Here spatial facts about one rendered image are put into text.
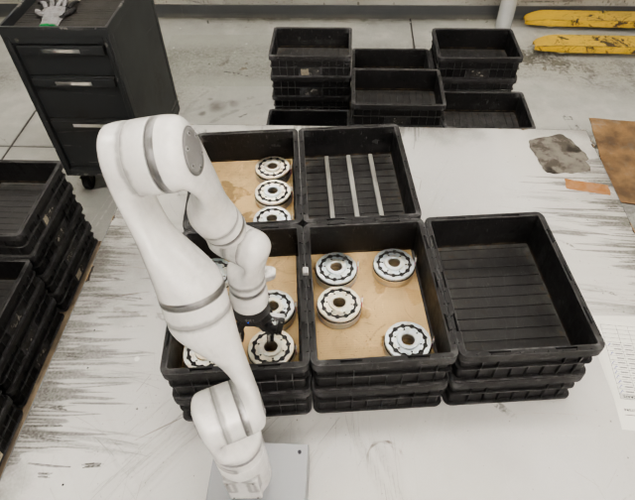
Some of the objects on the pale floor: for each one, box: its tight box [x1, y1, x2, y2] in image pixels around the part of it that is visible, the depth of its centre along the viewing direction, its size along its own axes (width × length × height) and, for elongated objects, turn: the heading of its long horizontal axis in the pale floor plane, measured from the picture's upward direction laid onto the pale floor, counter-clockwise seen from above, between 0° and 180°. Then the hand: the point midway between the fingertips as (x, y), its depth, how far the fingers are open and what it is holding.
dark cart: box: [0, 0, 180, 188], centre depth 265 cm, size 60×45×90 cm
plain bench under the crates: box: [0, 124, 635, 500], centre depth 171 cm, size 160×160×70 cm
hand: (255, 335), depth 117 cm, fingers open, 5 cm apart
